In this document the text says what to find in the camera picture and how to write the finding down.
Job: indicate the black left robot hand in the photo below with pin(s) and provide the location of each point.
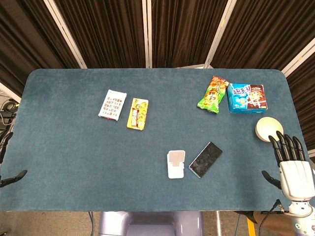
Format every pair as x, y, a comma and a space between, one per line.
14, 177

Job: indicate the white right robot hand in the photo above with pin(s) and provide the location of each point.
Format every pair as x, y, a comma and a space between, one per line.
296, 177

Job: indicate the black smartphone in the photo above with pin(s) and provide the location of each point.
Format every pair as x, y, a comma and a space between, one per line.
205, 159

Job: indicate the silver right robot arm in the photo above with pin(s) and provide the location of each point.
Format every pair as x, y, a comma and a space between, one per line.
302, 216

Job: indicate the white folding phone stand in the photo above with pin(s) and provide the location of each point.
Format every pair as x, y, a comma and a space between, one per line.
176, 169

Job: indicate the cream round bowl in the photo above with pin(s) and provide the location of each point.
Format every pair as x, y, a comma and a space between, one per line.
267, 127

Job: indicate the blue felt table cover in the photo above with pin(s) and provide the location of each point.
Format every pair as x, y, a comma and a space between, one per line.
73, 152

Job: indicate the yellow floor bar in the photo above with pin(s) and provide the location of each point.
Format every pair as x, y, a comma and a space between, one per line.
251, 227

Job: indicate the dark brown curtain partition panel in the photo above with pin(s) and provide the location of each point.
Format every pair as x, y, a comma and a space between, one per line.
22, 37
265, 32
184, 32
105, 32
305, 86

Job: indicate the blue cookie box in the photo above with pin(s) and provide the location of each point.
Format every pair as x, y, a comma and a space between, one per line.
246, 98

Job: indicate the green snack bag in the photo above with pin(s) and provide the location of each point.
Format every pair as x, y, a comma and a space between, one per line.
212, 96

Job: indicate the white box with red pattern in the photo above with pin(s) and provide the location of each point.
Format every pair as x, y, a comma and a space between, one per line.
112, 105

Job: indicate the yellow snack box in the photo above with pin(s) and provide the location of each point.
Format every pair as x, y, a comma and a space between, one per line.
137, 113

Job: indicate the grey robot torso base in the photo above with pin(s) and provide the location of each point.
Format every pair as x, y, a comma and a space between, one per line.
150, 223

